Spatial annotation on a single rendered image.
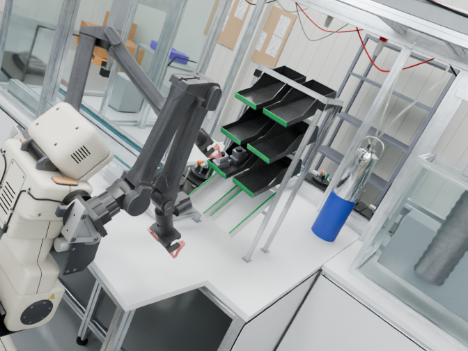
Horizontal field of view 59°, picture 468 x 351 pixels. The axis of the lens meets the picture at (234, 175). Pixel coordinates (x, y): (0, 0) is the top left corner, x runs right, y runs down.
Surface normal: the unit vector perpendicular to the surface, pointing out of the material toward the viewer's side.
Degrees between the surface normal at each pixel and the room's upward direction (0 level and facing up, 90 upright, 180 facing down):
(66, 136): 47
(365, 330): 90
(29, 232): 90
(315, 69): 90
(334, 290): 90
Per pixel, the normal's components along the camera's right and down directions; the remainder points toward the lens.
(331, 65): -0.64, 0.03
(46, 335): 0.38, -0.86
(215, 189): -0.21, -0.60
